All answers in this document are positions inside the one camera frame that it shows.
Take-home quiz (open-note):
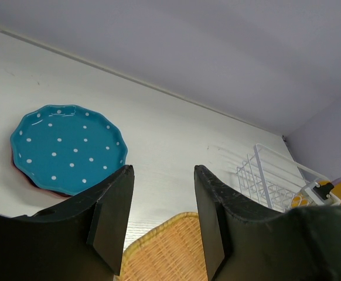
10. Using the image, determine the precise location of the blue polka dot plate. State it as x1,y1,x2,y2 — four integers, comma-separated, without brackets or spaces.
10,105,128,196

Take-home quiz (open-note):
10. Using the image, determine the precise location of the yellow polka dot plate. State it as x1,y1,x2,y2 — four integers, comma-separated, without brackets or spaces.
289,183,341,208

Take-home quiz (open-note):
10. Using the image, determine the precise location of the white wire dish rack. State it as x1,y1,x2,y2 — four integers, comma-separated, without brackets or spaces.
234,143,329,213

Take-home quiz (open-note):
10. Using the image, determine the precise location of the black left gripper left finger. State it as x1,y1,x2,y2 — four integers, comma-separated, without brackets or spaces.
0,165,135,280

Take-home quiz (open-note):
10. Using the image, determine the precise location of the pink polka dot plate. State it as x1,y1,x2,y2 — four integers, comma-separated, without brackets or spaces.
11,149,71,198

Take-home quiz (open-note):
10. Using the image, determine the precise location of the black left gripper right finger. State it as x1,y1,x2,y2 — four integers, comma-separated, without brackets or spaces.
194,165,341,280

